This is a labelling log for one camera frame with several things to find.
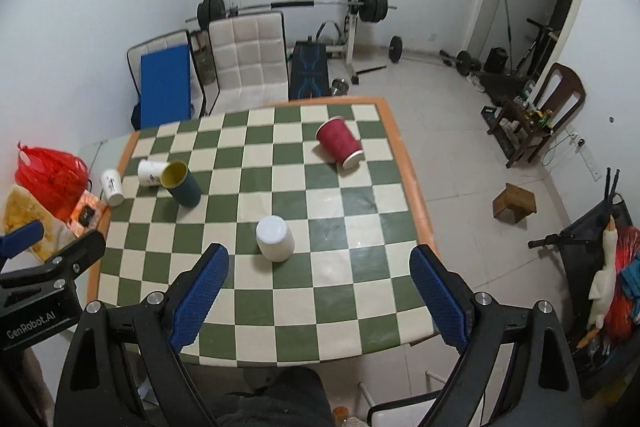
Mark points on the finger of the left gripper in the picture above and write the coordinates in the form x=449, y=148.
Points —
x=22, y=238
x=67, y=264

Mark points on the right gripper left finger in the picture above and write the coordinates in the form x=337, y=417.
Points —
x=97, y=387

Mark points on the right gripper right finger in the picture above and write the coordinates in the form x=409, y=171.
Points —
x=540, y=387

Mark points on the plain white paper cup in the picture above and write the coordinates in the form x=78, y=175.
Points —
x=275, y=239

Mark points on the upright white printed cup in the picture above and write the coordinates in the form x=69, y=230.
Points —
x=111, y=183

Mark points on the lying white printed cup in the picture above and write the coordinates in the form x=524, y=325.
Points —
x=150, y=172

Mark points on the dark green yellow cup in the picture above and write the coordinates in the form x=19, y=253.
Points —
x=181, y=184

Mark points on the red ripple paper cup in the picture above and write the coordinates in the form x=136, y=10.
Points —
x=338, y=141

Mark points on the yellow white snack bag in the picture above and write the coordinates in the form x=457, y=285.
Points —
x=20, y=208

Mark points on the orange wet wipes pack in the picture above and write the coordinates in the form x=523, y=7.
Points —
x=87, y=214

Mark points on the red plastic bag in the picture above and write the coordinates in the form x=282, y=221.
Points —
x=56, y=179

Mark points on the red blue clothes pile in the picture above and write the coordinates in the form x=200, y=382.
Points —
x=623, y=316

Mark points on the white goose plush toy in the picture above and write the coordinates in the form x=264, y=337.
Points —
x=602, y=289

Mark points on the small wooden stool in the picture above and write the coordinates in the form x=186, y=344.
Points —
x=514, y=204

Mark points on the checkered green cream tablecloth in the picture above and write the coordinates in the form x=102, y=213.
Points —
x=318, y=208

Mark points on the white padded chair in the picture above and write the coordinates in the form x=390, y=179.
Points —
x=249, y=53

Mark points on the dark wooden chair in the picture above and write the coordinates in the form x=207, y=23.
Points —
x=527, y=127

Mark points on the black blue weight bench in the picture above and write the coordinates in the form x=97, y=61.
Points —
x=309, y=71

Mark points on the loose barbell on floor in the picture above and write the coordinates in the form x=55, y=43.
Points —
x=463, y=62

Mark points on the barbell with black plates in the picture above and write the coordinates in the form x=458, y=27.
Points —
x=369, y=11

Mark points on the barbell squat rack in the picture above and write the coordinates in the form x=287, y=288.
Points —
x=346, y=42

